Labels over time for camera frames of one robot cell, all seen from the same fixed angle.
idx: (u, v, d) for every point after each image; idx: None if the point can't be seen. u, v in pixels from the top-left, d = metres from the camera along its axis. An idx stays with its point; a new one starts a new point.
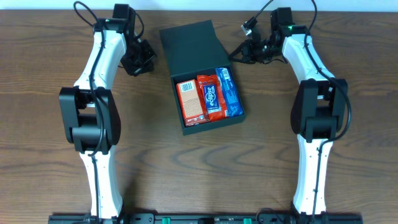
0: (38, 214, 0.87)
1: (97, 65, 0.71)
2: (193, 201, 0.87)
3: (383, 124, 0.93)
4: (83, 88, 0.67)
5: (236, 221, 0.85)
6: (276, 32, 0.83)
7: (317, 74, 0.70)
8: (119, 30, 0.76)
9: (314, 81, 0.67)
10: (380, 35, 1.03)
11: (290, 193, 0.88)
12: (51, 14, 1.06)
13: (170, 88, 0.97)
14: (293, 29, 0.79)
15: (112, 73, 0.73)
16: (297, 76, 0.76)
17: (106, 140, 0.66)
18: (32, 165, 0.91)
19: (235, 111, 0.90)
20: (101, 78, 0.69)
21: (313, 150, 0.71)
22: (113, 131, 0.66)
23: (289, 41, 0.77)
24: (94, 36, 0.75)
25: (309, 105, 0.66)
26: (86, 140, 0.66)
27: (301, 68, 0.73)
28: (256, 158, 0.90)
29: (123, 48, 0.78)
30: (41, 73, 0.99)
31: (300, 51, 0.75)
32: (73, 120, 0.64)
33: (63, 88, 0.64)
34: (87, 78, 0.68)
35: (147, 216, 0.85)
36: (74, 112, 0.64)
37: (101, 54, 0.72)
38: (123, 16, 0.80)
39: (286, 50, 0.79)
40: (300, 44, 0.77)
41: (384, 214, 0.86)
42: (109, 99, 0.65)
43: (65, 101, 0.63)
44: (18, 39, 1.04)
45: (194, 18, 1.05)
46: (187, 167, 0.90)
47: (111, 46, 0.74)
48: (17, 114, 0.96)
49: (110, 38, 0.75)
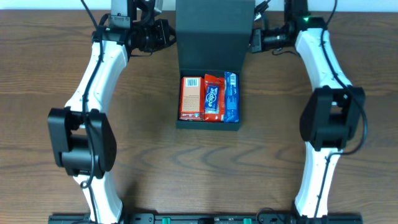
0: (37, 214, 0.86)
1: (93, 83, 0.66)
2: (193, 201, 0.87)
3: (382, 124, 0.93)
4: (76, 109, 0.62)
5: (236, 221, 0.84)
6: (291, 22, 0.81)
7: (333, 80, 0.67)
8: (119, 41, 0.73)
9: (329, 88, 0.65)
10: (379, 35, 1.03)
11: (290, 193, 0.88)
12: (51, 14, 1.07)
13: (171, 88, 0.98)
14: (308, 21, 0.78)
15: (110, 89, 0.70)
16: (311, 76, 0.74)
17: (99, 168, 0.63)
18: (31, 165, 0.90)
19: (231, 118, 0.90)
20: (96, 97, 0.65)
21: (321, 160, 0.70)
22: (106, 158, 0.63)
23: (305, 37, 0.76)
24: (92, 48, 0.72)
25: (322, 116, 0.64)
26: (76, 167, 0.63)
27: (316, 71, 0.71)
28: (256, 158, 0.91)
29: (124, 60, 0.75)
30: (41, 73, 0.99)
31: (315, 50, 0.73)
32: (62, 146, 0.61)
33: (52, 108, 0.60)
34: (81, 96, 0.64)
35: (147, 216, 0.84)
36: (63, 137, 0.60)
37: (98, 69, 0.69)
38: (123, 13, 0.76)
39: (300, 45, 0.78)
40: (317, 40, 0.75)
41: (384, 214, 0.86)
42: (104, 124, 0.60)
43: (54, 127, 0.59)
44: (18, 39, 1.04)
45: None
46: (188, 167, 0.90)
47: (109, 60, 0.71)
48: (17, 113, 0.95)
49: (109, 50, 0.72)
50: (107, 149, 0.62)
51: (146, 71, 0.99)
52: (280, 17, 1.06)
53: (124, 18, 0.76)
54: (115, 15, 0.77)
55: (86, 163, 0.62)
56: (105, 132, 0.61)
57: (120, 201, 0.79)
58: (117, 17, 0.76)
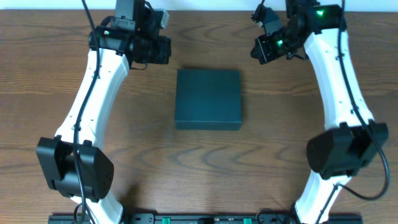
0: (37, 214, 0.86)
1: (87, 108, 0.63)
2: (193, 201, 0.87)
3: (383, 124, 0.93)
4: (66, 139, 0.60)
5: (236, 221, 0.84)
6: (298, 16, 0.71)
7: (352, 113, 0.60)
8: (119, 49, 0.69)
9: (347, 126, 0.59)
10: (379, 35, 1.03)
11: (290, 193, 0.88)
12: (51, 14, 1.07)
13: (172, 88, 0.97)
14: (321, 17, 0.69)
15: (106, 109, 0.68)
16: (323, 94, 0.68)
17: (92, 195, 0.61)
18: (31, 165, 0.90)
19: (230, 116, 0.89)
20: (90, 124, 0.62)
21: (328, 184, 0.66)
22: (99, 187, 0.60)
23: (319, 43, 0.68)
24: (89, 58, 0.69)
25: (337, 157, 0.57)
26: (69, 192, 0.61)
27: (331, 94, 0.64)
28: (256, 158, 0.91)
29: (124, 70, 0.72)
30: (42, 73, 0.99)
31: (332, 63, 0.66)
32: (54, 175, 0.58)
33: (43, 137, 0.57)
34: (73, 124, 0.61)
35: (147, 216, 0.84)
36: (55, 168, 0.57)
37: (93, 88, 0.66)
38: (128, 15, 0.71)
39: (314, 51, 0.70)
40: (333, 48, 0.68)
41: (384, 214, 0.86)
42: (95, 158, 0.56)
43: (45, 158, 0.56)
44: (18, 39, 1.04)
45: (195, 18, 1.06)
46: (188, 167, 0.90)
47: (106, 78, 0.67)
48: (17, 113, 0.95)
49: (106, 65, 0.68)
50: (99, 179, 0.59)
51: (146, 71, 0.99)
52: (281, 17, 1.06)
53: (129, 23, 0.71)
54: (119, 18, 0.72)
55: (77, 191, 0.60)
56: (97, 165, 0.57)
57: (119, 206, 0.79)
58: (121, 20, 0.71)
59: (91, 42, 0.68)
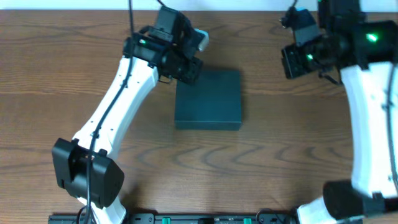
0: (37, 214, 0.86)
1: (110, 117, 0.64)
2: (193, 201, 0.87)
3: None
4: (83, 144, 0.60)
5: (236, 221, 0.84)
6: (341, 35, 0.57)
7: (390, 182, 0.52)
8: (152, 60, 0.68)
9: (381, 198, 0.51)
10: None
11: (290, 193, 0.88)
12: (51, 14, 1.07)
13: (172, 88, 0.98)
14: (372, 42, 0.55)
15: (127, 121, 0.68)
16: (355, 132, 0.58)
17: (97, 203, 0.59)
18: (31, 165, 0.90)
19: (230, 117, 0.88)
20: (110, 134, 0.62)
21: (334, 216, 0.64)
22: (106, 196, 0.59)
23: (361, 83, 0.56)
24: (121, 66, 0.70)
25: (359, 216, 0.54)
26: (77, 195, 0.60)
27: (371, 147, 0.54)
28: (256, 158, 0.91)
29: (152, 82, 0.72)
30: (42, 73, 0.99)
31: (377, 111, 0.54)
32: (64, 177, 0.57)
33: (60, 137, 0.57)
34: (91, 131, 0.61)
35: (148, 216, 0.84)
36: (66, 170, 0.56)
37: (119, 96, 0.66)
38: (166, 29, 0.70)
39: (354, 84, 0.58)
40: (383, 90, 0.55)
41: None
42: (107, 170, 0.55)
43: (58, 158, 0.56)
44: (19, 39, 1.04)
45: (195, 18, 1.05)
46: (188, 167, 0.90)
47: (132, 88, 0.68)
48: (17, 114, 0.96)
49: (135, 76, 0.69)
50: (107, 190, 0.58)
51: None
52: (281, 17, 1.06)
53: (166, 36, 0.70)
54: (158, 29, 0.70)
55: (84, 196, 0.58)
56: (107, 177, 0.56)
57: (122, 210, 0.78)
58: (159, 31, 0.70)
59: (126, 48, 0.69)
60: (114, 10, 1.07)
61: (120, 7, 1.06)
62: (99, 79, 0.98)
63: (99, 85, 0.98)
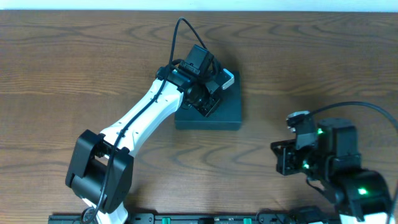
0: (38, 214, 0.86)
1: (137, 121, 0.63)
2: (193, 201, 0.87)
3: (383, 124, 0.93)
4: (109, 139, 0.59)
5: (236, 221, 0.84)
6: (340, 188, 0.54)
7: None
8: (180, 88, 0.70)
9: None
10: (379, 35, 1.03)
11: (290, 193, 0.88)
12: (51, 14, 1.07)
13: None
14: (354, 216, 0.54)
15: (149, 134, 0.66)
16: None
17: (103, 206, 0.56)
18: (31, 164, 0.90)
19: (231, 116, 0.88)
20: (134, 136, 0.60)
21: None
22: (114, 200, 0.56)
23: None
24: (153, 85, 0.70)
25: None
26: (84, 194, 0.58)
27: None
28: (255, 158, 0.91)
29: (176, 106, 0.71)
30: (42, 73, 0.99)
31: None
32: (79, 169, 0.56)
33: (88, 130, 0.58)
34: (119, 129, 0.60)
35: (148, 216, 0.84)
36: (84, 161, 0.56)
37: (148, 108, 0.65)
38: (196, 64, 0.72)
39: None
40: None
41: None
42: (126, 167, 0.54)
43: (81, 148, 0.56)
44: (19, 40, 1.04)
45: (195, 18, 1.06)
46: (188, 167, 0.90)
47: (162, 102, 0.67)
48: (17, 114, 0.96)
49: (166, 93, 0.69)
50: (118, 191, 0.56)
51: (146, 71, 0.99)
52: (281, 17, 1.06)
53: (194, 71, 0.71)
54: (187, 63, 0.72)
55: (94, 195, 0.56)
56: (124, 175, 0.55)
57: (124, 213, 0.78)
58: (189, 65, 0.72)
59: (161, 73, 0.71)
60: (114, 10, 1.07)
61: (120, 7, 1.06)
62: (99, 79, 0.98)
63: (99, 86, 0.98)
